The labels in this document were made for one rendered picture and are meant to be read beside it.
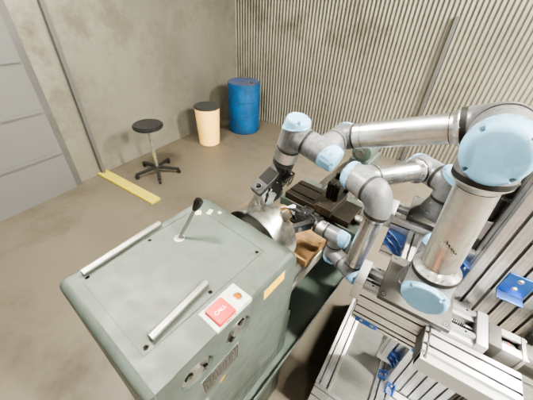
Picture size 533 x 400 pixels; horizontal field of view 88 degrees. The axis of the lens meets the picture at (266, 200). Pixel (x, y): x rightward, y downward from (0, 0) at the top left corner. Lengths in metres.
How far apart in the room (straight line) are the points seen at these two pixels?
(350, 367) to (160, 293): 1.37
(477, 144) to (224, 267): 0.71
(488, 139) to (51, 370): 2.45
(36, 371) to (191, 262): 1.71
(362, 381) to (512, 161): 1.56
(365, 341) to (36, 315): 2.32
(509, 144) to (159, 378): 0.84
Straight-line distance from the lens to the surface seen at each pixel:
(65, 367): 2.41
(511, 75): 4.29
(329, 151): 0.78
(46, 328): 2.64
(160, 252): 1.00
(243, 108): 4.60
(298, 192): 1.73
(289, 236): 1.17
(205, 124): 4.25
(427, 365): 1.12
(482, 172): 0.65
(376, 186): 1.07
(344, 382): 1.93
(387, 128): 0.83
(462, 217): 0.73
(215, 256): 0.95
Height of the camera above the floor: 1.97
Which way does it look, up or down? 37 degrees down
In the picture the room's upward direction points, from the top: 3 degrees clockwise
